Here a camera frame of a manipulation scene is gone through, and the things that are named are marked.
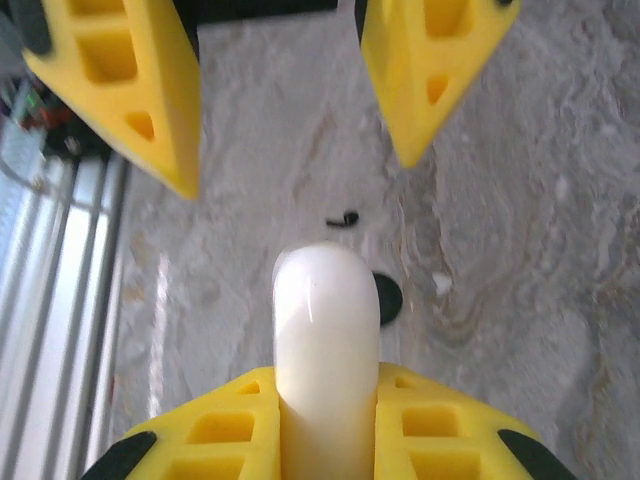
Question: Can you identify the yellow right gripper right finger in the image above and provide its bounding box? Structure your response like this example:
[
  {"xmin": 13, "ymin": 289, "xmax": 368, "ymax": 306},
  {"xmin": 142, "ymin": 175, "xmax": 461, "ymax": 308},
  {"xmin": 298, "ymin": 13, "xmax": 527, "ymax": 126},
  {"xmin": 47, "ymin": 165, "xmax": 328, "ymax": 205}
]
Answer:
[{"xmin": 372, "ymin": 362, "xmax": 579, "ymax": 480}]

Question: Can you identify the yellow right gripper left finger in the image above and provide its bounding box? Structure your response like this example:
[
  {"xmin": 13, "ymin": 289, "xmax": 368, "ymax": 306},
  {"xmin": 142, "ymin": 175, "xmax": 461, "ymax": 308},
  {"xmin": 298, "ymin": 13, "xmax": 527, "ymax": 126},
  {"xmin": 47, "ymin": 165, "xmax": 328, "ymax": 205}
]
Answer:
[{"xmin": 79, "ymin": 366, "xmax": 284, "ymax": 480}]

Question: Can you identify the black round earbud case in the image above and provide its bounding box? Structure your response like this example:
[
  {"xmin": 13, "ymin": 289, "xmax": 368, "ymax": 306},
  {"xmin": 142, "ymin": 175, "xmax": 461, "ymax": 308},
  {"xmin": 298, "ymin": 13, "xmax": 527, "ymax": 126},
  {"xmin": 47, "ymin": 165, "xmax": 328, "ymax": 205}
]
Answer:
[{"xmin": 374, "ymin": 271, "xmax": 404, "ymax": 330}]

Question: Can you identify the white earbud charging case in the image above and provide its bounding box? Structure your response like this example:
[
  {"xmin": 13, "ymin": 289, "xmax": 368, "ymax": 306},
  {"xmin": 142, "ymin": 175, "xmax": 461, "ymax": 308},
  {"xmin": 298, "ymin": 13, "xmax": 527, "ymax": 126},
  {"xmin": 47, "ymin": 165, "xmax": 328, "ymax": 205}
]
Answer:
[{"xmin": 272, "ymin": 241, "xmax": 380, "ymax": 480}]

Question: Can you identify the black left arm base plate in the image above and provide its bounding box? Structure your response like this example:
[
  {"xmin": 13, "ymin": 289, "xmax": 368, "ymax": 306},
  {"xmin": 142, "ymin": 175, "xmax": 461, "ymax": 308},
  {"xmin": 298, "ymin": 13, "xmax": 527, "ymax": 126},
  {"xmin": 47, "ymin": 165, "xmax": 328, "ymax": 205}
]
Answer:
[{"xmin": 43, "ymin": 94, "xmax": 119, "ymax": 164}]

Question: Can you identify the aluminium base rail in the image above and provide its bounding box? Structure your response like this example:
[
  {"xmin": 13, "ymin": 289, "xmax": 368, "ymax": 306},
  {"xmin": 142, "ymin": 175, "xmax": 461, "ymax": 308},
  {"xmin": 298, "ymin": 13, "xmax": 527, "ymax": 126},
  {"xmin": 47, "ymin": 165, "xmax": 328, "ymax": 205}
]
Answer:
[{"xmin": 0, "ymin": 149, "xmax": 132, "ymax": 480}]

